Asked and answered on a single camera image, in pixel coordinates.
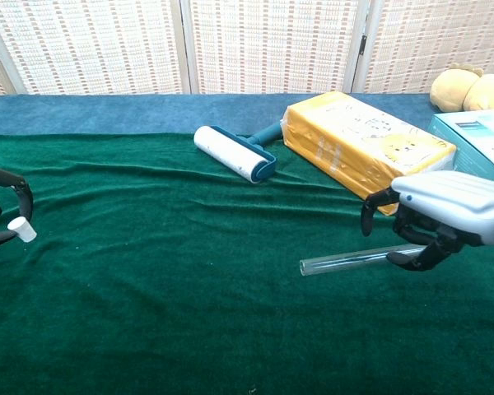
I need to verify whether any teal speaker product box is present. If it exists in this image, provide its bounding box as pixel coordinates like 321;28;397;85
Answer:
427;109;494;185

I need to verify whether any dark green velvet cloth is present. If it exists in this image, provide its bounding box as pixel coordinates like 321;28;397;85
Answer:
0;132;494;395

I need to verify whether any glass test tube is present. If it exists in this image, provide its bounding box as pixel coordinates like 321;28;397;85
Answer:
299;242;427;277

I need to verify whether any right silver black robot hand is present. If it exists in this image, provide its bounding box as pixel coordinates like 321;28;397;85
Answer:
361;170;494;272

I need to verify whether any small white cap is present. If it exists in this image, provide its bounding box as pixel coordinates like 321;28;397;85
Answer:
7;216;38;244

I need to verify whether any teal white lint roller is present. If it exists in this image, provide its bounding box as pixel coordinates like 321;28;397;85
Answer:
193;122;283;185

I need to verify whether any yellow plush toy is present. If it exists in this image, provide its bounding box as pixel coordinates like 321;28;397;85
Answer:
430;63;494;113

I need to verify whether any blue table cover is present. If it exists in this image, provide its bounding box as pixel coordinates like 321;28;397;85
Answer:
0;92;441;137

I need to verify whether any yellow cat tissue pack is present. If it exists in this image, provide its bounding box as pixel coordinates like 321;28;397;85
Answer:
280;91;457;216

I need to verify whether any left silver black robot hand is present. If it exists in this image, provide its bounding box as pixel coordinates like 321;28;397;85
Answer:
0;158;35;251

